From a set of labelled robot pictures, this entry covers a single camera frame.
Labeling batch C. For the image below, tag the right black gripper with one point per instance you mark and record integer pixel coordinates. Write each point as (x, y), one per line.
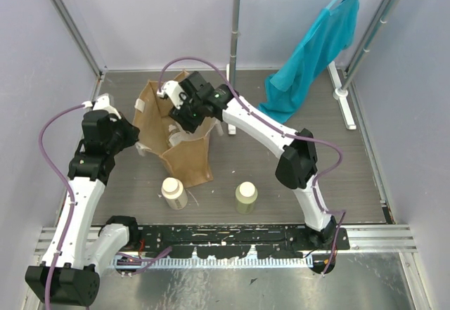
(188, 124)

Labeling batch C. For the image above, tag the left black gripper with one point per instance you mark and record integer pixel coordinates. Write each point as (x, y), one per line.
(127, 133)

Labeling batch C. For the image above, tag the clear amber liquid bottle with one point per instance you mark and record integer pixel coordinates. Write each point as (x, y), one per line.
(175, 135)

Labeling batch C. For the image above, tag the brown canvas bag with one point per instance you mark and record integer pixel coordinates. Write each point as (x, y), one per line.
(188, 161)

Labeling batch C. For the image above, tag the yellow-green round bottle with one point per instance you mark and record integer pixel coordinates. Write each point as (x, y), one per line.
(245, 197)

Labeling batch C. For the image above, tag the white square bottle black cap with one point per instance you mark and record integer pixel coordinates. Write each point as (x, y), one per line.
(192, 136)

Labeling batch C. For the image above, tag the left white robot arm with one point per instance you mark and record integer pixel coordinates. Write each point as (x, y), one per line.
(70, 271)

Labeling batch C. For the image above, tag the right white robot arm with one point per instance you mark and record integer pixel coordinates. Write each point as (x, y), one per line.
(294, 150)

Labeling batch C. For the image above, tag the beige round bottle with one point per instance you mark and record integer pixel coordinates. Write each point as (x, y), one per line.
(174, 193)

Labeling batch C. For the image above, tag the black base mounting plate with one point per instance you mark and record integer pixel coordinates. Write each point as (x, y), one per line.
(225, 241)

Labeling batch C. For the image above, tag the metal clothes rack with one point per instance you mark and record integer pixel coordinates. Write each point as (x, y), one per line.
(340, 88)

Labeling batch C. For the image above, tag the teal hanging shirt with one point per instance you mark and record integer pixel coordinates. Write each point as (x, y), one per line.
(331, 33)

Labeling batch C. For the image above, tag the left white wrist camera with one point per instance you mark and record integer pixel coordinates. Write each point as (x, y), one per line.
(103, 102)

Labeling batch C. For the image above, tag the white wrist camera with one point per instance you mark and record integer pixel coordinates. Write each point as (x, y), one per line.
(103, 102)
(172, 90)

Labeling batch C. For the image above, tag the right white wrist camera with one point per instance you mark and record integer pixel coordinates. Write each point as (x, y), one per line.
(172, 90)

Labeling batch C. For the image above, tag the aluminium frame post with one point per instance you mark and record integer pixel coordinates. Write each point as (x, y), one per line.
(75, 33)

